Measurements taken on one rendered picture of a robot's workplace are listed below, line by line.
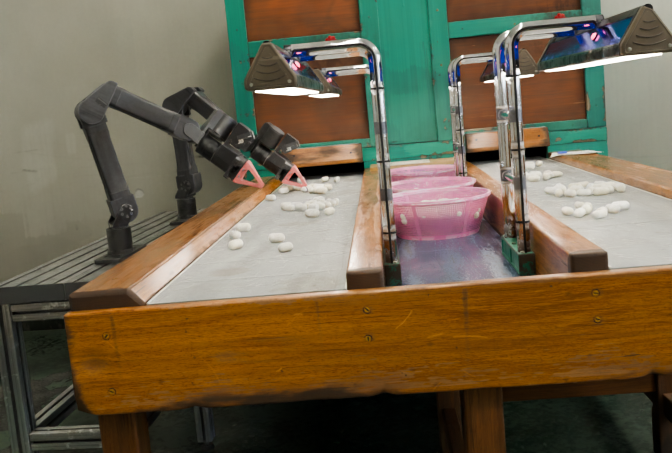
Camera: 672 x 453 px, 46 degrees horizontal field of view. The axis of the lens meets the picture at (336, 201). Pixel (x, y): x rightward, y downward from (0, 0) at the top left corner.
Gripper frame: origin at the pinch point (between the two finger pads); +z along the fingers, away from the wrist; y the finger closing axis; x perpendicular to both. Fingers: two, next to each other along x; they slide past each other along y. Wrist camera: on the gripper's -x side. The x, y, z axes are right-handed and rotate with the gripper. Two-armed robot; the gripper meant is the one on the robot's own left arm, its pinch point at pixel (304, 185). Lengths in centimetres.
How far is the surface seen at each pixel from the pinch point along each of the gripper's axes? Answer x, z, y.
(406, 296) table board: -16, 22, -143
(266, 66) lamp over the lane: -30, -14, -135
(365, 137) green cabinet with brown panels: -22.3, 7.9, 41.5
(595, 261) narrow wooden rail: -36, 41, -141
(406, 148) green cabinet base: -28, 23, 40
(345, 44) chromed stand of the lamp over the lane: -41, -8, -113
